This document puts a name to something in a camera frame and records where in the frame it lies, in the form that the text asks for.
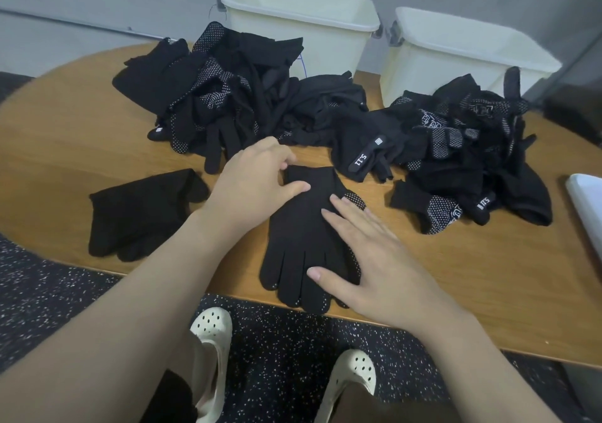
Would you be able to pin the person's right hand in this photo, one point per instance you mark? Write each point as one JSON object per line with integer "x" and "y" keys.
{"x": 395, "y": 282}

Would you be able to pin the person's left hand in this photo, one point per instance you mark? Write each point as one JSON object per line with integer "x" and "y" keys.
{"x": 249, "y": 192}

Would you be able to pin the black dotted glove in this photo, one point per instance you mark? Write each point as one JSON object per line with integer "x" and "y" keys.
{"x": 301, "y": 239}
{"x": 355, "y": 198}

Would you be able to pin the pile of black gloves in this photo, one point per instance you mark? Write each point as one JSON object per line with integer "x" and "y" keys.
{"x": 226, "y": 89}
{"x": 132, "y": 244}

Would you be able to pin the stack of black gloves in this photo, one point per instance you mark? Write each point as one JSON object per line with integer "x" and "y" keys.
{"x": 141, "y": 206}

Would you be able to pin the white plastic bin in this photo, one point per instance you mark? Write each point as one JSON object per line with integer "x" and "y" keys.
{"x": 414, "y": 75}
{"x": 329, "y": 47}

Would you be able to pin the person's left forearm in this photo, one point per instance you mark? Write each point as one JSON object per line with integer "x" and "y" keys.
{"x": 113, "y": 343}

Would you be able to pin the person's right white shoe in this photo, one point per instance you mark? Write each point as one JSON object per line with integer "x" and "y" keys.
{"x": 353, "y": 371}

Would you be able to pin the person's white shoe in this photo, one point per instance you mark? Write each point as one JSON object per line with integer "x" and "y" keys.
{"x": 214, "y": 343}
{"x": 353, "y": 371}

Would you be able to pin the person's left white shoe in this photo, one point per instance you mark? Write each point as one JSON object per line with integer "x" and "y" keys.
{"x": 214, "y": 343}

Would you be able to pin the person's left leg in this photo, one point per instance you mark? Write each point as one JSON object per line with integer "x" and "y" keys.
{"x": 174, "y": 380}

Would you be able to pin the white flat tray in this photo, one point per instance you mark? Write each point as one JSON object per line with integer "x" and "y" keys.
{"x": 588, "y": 206}

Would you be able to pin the grey wall pipe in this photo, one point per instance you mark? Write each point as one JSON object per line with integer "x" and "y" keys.
{"x": 94, "y": 25}

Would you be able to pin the metal rack frame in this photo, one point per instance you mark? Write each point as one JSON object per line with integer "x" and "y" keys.
{"x": 574, "y": 98}

